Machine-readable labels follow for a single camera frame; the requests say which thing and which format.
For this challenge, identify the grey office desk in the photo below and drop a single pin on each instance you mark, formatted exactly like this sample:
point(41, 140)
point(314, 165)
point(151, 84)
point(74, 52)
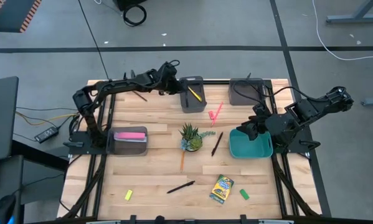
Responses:
point(5, 174)

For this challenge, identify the succulent plant in black pot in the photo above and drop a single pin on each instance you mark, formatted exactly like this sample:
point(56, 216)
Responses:
point(190, 140)

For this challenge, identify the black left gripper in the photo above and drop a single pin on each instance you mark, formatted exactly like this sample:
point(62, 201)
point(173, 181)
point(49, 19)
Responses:
point(167, 79)

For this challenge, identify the teal plastic bin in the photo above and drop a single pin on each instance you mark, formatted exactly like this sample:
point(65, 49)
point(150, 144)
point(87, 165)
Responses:
point(251, 151)

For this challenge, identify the black computer mouse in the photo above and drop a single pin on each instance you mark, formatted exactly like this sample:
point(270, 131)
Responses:
point(4, 210)

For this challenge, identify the long grey metal table foot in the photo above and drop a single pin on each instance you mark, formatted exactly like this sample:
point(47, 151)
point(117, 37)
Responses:
point(357, 18)

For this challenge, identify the table edge camera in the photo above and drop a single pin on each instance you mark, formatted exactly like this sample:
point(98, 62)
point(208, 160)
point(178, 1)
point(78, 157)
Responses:
point(189, 221)

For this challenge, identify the black mat with orange stripes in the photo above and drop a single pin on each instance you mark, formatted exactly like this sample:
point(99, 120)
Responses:
point(12, 12)

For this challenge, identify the pink marker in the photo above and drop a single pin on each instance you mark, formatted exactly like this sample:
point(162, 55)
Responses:
point(217, 113)

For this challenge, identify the yellow eraser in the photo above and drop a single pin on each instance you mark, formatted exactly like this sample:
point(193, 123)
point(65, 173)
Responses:
point(128, 195)

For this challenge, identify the black ballpoint pen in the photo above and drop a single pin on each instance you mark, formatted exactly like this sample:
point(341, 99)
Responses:
point(217, 144)
point(180, 187)

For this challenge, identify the pink eraser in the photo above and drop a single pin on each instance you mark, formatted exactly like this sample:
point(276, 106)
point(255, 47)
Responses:
point(211, 115)

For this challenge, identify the dark brown pencil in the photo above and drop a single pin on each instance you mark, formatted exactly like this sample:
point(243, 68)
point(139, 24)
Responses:
point(140, 96)

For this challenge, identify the black metal table frame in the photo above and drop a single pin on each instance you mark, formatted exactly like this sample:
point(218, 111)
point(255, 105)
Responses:
point(217, 81)

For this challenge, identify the black power adapter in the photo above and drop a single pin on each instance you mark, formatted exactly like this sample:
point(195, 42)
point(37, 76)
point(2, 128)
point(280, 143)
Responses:
point(46, 134)

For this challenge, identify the green eraser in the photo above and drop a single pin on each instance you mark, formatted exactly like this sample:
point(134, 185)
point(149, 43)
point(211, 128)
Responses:
point(244, 194)

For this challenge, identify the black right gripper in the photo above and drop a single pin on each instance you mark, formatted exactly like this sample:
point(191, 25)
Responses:
point(258, 123)

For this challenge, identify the yellow highlighter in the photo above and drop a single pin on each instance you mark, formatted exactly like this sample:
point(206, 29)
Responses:
point(195, 94)

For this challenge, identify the black equipment box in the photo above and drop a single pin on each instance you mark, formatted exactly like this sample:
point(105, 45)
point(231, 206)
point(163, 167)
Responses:
point(127, 3)

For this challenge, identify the yellow green crayon box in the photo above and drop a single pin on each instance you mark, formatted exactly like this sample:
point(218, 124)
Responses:
point(222, 189)

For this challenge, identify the wide grey plastic bin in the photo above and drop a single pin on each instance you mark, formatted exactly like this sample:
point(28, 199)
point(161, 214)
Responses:
point(127, 149)

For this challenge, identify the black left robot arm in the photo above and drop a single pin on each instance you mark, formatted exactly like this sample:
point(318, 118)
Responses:
point(117, 84)

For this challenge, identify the dark grey desk panel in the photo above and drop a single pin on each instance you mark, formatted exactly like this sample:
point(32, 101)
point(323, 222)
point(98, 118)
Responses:
point(1, 118)

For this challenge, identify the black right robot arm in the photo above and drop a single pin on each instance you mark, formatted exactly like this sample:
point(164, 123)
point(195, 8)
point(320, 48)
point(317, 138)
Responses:
point(317, 105)

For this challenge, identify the small grey plastic bin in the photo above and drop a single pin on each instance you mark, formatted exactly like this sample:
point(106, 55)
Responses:
point(190, 105)
point(242, 96)

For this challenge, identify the orange pencil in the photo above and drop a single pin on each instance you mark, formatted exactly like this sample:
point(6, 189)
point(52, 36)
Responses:
point(182, 161)

